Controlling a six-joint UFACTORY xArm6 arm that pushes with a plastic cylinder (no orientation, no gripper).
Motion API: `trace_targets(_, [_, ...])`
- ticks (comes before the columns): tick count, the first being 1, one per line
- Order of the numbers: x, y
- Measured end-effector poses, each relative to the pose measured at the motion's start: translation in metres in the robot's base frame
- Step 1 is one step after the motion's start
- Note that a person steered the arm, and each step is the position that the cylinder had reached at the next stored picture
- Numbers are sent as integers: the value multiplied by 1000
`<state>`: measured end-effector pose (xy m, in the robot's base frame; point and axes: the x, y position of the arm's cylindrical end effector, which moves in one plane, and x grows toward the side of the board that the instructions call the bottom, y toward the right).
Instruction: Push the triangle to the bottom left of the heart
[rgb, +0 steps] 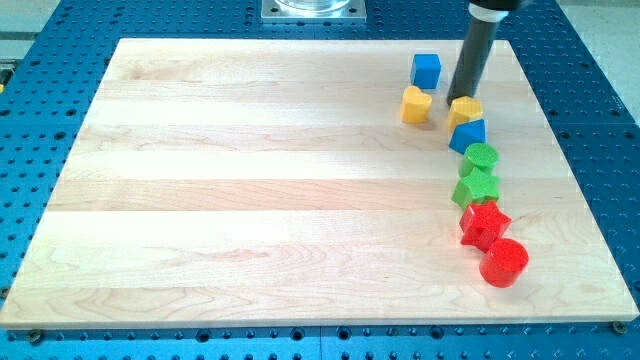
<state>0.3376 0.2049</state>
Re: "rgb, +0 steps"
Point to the light wooden board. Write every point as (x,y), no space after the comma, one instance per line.
(237,183)

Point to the black robot arm end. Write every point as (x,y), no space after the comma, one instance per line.
(494,11)

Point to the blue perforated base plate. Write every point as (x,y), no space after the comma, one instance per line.
(50,92)

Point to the green star block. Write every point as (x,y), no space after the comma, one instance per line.
(477,187)

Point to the red star block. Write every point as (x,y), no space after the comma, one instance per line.
(483,224)

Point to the red cylinder block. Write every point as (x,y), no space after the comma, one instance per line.
(504,262)

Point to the blue cube block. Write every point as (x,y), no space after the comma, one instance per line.
(425,71)

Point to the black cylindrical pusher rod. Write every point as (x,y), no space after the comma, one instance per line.
(472,59)

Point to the green cylinder block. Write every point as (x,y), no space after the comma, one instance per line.
(480,156)

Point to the silver robot mounting plate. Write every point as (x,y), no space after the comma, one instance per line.
(312,11)

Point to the yellow heart block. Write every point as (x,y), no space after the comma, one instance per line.
(415,106)

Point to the blue triangle block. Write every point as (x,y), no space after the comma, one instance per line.
(467,134)

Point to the yellow pentagon block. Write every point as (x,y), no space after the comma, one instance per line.
(462,110)

